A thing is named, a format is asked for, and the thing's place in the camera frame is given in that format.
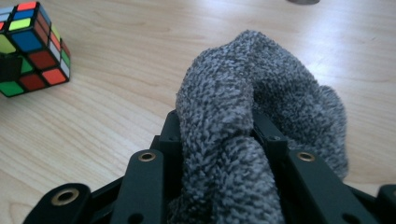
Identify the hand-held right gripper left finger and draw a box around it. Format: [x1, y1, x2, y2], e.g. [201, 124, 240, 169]
[150, 109, 185, 201]

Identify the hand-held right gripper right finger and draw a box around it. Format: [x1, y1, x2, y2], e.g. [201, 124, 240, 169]
[249, 107, 290, 175]

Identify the multicoloured puzzle cube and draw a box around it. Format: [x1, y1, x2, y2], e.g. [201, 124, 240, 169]
[0, 0, 72, 99]

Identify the grey fuzzy sock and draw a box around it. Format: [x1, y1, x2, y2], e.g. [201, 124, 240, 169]
[166, 29, 349, 224]

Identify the dark round table grommet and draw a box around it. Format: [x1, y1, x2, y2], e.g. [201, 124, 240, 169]
[286, 0, 321, 6]

